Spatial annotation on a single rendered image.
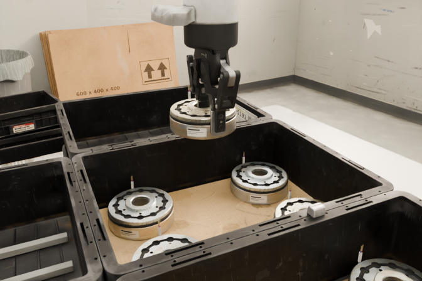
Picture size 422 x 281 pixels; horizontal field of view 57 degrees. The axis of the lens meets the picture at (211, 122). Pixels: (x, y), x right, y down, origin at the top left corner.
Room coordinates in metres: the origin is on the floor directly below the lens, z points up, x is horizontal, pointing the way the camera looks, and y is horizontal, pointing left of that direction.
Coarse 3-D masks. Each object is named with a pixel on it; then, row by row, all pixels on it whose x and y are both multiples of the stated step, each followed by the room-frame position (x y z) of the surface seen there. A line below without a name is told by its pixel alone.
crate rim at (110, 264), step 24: (264, 120) 0.71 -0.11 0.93; (144, 144) 0.60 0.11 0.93; (312, 144) 0.61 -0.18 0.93; (360, 168) 0.52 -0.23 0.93; (360, 192) 0.45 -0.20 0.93; (384, 192) 0.45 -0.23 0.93; (96, 216) 0.39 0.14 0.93; (288, 216) 0.39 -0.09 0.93; (96, 240) 0.35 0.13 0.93; (216, 240) 0.35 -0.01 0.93; (120, 264) 0.31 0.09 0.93; (144, 264) 0.31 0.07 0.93
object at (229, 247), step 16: (400, 192) 0.45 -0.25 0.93; (336, 208) 0.41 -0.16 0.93; (352, 208) 0.41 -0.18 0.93; (368, 208) 0.42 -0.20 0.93; (288, 224) 0.38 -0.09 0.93; (304, 224) 0.38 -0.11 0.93; (320, 224) 0.38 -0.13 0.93; (240, 240) 0.35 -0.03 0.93; (256, 240) 0.35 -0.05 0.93; (272, 240) 0.35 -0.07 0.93; (192, 256) 0.32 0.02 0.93; (208, 256) 0.32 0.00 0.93; (224, 256) 0.33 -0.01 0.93; (144, 272) 0.30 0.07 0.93; (160, 272) 0.30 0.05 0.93; (176, 272) 0.30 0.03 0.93
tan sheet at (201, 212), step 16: (176, 192) 0.61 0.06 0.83; (192, 192) 0.61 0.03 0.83; (208, 192) 0.61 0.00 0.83; (224, 192) 0.61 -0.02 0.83; (288, 192) 0.61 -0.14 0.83; (304, 192) 0.61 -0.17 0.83; (176, 208) 0.56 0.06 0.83; (192, 208) 0.56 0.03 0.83; (208, 208) 0.56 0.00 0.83; (224, 208) 0.56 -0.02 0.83; (240, 208) 0.56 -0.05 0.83; (256, 208) 0.56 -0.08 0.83; (272, 208) 0.56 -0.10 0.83; (176, 224) 0.51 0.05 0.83; (192, 224) 0.51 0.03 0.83; (208, 224) 0.51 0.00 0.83; (224, 224) 0.51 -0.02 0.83; (240, 224) 0.51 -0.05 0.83; (112, 240) 0.47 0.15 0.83; (128, 240) 0.47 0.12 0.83; (144, 240) 0.47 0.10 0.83; (128, 256) 0.44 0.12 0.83
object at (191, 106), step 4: (196, 100) 0.59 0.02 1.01; (188, 104) 0.57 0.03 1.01; (192, 104) 0.57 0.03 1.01; (196, 104) 0.58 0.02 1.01; (188, 108) 0.56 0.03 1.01; (192, 108) 0.55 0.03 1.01; (196, 108) 0.55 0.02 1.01; (200, 108) 0.55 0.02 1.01; (204, 108) 0.55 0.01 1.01; (208, 108) 0.55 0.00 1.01; (200, 112) 0.54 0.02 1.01; (204, 112) 0.54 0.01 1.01
